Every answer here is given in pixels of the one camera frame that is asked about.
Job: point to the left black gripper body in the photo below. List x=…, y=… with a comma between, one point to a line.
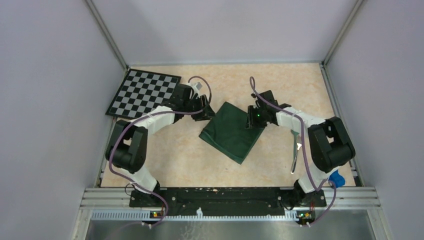
x=193, y=105

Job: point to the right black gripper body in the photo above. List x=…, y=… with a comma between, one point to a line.
x=257, y=117

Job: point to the dark green cloth napkin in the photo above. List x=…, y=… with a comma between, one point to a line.
x=227, y=133

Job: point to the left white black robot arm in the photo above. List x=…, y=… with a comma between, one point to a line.
x=126, y=152

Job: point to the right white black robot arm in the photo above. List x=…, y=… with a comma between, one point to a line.
x=329, y=142

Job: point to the teal plastic spoon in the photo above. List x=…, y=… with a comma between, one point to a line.
x=296, y=136

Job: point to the black grey checkerboard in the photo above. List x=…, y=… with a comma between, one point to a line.
x=140, y=92

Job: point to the silver metal fork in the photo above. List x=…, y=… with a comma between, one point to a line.
x=294, y=162

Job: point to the blue toy car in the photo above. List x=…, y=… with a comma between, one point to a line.
x=337, y=180

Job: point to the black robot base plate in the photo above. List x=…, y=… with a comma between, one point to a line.
x=227, y=201

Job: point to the white toothed cable rail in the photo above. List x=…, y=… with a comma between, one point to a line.
x=147, y=216

